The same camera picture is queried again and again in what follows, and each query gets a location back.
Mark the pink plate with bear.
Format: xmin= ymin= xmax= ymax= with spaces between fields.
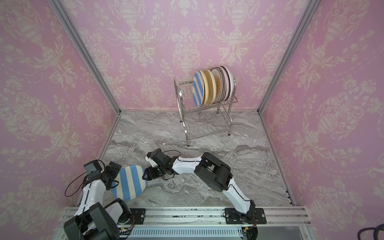
xmin=220 ymin=66 xmax=231 ymax=101

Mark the beige plain plate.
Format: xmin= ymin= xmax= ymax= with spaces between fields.
xmin=203 ymin=69 xmax=217 ymax=104

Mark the aluminium corner post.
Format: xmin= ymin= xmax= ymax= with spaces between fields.
xmin=258 ymin=0 xmax=321 ymax=116
xmin=48 ymin=0 xmax=121 ymax=115

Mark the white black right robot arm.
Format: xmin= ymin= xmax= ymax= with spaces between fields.
xmin=142 ymin=149 xmax=256 ymax=224

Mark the silver metal dish rack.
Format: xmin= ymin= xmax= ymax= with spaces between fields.
xmin=174 ymin=79 xmax=238 ymax=147

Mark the yellow plate with bear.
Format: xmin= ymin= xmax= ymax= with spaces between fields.
xmin=200 ymin=70 xmax=209 ymax=105

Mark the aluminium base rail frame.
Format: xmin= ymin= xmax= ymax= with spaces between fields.
xmin=52 ymin=205 xmax=316 ymax=240

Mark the red rimmed white plate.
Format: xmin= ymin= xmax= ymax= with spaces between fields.
xmin=211 ymin=68 xmax=222 ymax=103

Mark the orange sunburst patterned plate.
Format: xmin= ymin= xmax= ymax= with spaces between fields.
xmin=217 ymin=67 xmax=227 ymax=103

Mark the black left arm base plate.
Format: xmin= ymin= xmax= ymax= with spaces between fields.
xmin=118 ymin=208 xmax=146 ymax=225

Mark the aluminium corner post right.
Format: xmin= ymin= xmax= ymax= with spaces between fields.
xmin=258 ymin=0 xmax=321 ymax=116

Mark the blue striped plate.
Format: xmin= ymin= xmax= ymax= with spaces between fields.
xmin=110 ymin=165 xmax=148 ymax=201
xmin=193 ymin=70 xmax=205 ymax=107

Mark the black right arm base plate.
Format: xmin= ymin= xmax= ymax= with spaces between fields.
xmin=223 ymin=208 xmax=267 ymax=225

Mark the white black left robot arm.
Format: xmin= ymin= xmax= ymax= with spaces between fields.
xmin=64 ymin=160 xmax=132 ymax=240

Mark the aluminium corner post left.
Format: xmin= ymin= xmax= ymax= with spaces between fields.
xmin=48 ymin=0 xmax=121 ymax=115

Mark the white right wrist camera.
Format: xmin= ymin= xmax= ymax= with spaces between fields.
xmin=145 ymin=156 xmax=158 ymax=168

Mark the white floral plate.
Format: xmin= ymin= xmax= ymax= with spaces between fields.
xmin=222 ymin=66 xmax=235 ymax=100

